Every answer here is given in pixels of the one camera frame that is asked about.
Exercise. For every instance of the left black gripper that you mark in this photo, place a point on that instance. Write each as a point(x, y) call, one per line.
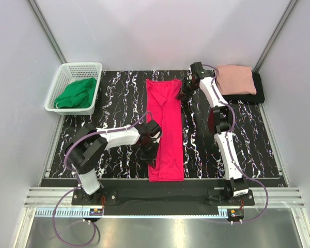
point(151, 158)

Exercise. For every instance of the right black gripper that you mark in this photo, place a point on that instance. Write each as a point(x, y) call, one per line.
point(183, 88)

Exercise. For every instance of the red t-shirt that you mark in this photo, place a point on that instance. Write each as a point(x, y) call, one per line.
point(166, 111)

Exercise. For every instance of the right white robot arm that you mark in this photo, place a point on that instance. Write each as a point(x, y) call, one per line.
point(221, 123)

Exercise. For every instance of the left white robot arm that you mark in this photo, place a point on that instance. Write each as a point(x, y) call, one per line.
point(83, 152)

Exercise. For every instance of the folded pink t-shirt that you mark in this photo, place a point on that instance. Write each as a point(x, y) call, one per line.
point(235, 80)

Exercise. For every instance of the folded black t-shirt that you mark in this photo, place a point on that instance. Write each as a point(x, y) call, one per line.
point(258, 98)

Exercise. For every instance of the green t-shirt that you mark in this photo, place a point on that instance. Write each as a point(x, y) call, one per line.
point(79, 95)

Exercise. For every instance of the white plastic basket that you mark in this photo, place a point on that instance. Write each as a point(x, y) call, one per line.
point(68, 73)

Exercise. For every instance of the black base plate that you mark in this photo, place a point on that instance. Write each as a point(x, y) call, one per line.
point(140, 197)

